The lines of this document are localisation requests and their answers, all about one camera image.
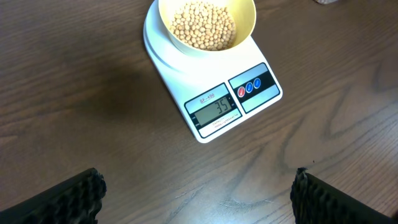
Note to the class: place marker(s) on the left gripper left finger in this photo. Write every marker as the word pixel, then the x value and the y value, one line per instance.
pixel 76 200

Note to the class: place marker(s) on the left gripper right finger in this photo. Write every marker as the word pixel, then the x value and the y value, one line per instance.
pixel 316 202

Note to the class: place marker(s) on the white digital kitchen scale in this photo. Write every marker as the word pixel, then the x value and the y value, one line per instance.
pixel 214 94

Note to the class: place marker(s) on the yellow bowl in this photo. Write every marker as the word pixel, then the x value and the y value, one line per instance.
pixel 243 12

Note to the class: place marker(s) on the soybeans in bowl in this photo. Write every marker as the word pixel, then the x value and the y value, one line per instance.
pixel 204 25

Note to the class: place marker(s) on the clear plastic container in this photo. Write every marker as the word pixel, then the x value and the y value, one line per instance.
pixel 325 2

